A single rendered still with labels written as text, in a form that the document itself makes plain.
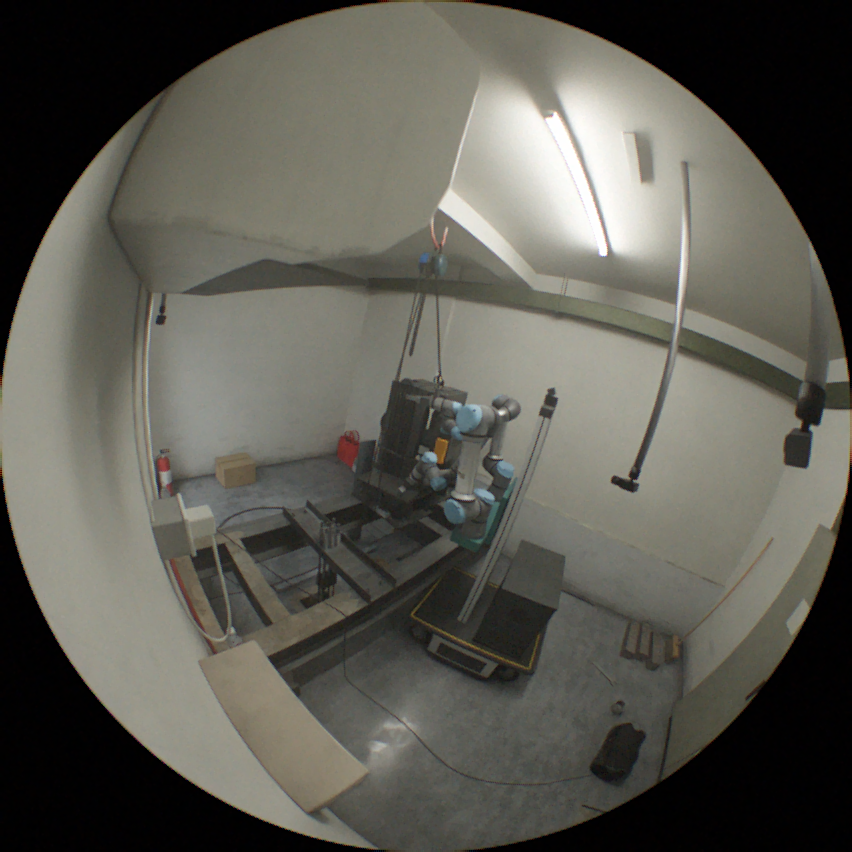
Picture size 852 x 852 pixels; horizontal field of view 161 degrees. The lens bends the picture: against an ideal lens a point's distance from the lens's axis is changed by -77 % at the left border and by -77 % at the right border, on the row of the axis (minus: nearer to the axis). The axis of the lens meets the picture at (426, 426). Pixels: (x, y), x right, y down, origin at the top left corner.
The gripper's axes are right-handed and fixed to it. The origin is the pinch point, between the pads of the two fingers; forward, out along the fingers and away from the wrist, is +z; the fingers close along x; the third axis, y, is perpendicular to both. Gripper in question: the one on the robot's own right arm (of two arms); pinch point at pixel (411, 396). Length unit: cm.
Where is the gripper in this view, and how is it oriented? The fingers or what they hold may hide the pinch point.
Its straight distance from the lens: 183.3
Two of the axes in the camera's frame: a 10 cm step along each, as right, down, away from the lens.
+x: 3.5, -1.5, 9.3
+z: -9.2, -2.7, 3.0
